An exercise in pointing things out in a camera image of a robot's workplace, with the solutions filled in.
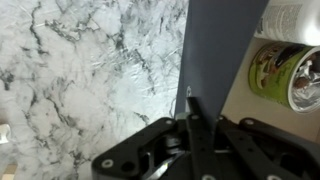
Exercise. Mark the dark blue cardboard box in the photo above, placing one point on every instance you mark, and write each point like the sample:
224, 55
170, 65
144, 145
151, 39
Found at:
217, 51

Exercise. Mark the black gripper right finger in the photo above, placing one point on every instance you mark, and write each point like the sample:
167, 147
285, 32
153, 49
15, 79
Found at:
270, 153

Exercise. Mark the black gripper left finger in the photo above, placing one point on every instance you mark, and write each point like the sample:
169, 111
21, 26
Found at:
205, 157

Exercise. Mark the white orange pill container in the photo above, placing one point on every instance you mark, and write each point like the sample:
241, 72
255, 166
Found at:
296, 21

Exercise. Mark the yellow green tin can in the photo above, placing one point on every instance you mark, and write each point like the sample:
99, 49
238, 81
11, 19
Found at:
287, 73

